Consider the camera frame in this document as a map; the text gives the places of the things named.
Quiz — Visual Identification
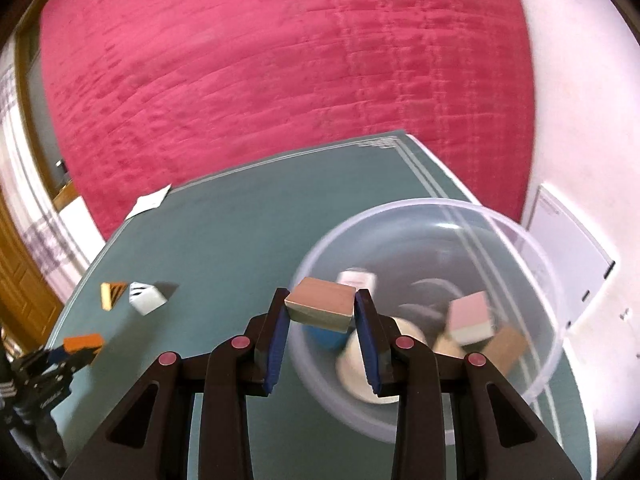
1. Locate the red quilted blanket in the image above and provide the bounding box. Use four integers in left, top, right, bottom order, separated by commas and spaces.
39, 0, 536, 241

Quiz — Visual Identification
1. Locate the white round object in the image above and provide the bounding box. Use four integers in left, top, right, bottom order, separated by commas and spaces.
335, 317, 433, 406

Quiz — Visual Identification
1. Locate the white charger plug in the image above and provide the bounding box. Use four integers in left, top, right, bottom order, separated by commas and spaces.
336, 268, 377, 292

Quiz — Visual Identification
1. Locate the white lace cloth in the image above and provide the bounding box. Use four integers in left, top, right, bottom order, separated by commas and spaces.
0, 75, 91, 301

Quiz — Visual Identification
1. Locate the brown wooden block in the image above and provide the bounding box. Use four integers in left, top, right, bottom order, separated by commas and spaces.
480, 325, 531, 376

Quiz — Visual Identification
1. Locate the white flat panel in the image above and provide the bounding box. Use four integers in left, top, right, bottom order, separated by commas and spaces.
520, 185, 616, 331

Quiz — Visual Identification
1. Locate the white paper leaflet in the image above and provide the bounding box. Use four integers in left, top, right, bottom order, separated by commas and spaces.
125, 185, 172, 221

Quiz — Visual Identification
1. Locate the white box block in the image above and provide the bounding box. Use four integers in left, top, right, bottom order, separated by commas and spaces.
446, 290, 495, 347

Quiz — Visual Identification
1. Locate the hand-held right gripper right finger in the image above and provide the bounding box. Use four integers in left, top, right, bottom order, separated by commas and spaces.
354, 289, 583, 480

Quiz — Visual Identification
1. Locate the white striped prism block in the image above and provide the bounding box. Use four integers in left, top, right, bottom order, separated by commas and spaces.
128, 281, 168, 317

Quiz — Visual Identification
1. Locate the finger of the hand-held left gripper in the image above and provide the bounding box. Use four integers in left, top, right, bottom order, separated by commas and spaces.
47, 352, 98, 386
15, 345, 68, 373

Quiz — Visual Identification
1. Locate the green table mat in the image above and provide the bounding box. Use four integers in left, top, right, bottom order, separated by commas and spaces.
47, 130, 596, 480

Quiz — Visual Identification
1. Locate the tan wooden block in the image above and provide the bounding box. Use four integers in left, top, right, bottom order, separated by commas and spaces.
284, 277, 357, 333

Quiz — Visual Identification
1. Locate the small tan wooden piece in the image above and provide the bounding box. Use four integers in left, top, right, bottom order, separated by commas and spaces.
432, 332, 468, 361

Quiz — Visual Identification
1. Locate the orange striped prism block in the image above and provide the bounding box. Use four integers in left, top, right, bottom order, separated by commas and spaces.
100, 282, 132, 311

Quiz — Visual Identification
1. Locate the clear plastic bowl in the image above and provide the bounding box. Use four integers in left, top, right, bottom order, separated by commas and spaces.
290, 199, 566, 443

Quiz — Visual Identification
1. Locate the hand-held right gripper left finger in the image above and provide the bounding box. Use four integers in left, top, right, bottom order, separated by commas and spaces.
62, 287, 291, 480

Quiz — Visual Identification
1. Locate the blue block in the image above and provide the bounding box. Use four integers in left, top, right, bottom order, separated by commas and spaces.
305, 326, 351, 352

